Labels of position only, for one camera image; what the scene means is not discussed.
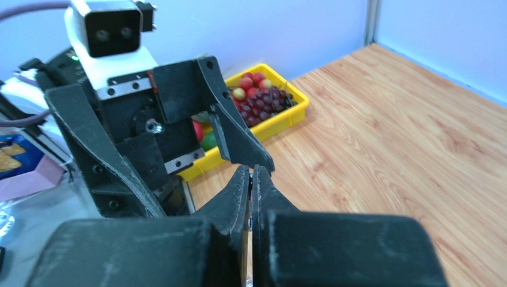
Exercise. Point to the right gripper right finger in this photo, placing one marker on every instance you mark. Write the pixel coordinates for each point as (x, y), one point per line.
(296, 248)

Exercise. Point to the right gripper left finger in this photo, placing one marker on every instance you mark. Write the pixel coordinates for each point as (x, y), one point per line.
(207, 248)

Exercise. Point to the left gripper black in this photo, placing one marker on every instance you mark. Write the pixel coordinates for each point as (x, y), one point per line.
(130, 145)

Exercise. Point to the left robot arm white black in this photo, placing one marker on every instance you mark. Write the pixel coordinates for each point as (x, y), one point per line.
(43, 91)

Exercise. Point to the red apple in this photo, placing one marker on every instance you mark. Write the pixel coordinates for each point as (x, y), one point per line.
(199, 131)

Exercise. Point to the green avocado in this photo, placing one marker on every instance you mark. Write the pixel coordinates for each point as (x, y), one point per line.
(208, 141)

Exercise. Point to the small red fruits pile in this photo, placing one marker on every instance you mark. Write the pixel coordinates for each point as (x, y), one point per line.
(251, 85)

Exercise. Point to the yellow plastic tray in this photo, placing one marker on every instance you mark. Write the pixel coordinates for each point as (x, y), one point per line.
(262, 131)

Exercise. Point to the dark purple grape bunch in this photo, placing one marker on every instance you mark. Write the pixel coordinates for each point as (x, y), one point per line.
(265, 104)

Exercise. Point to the blue and pink box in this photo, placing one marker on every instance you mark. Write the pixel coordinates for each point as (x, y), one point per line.
(25, 170)

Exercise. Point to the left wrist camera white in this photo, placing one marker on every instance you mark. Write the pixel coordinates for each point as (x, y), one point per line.
(107, 37)

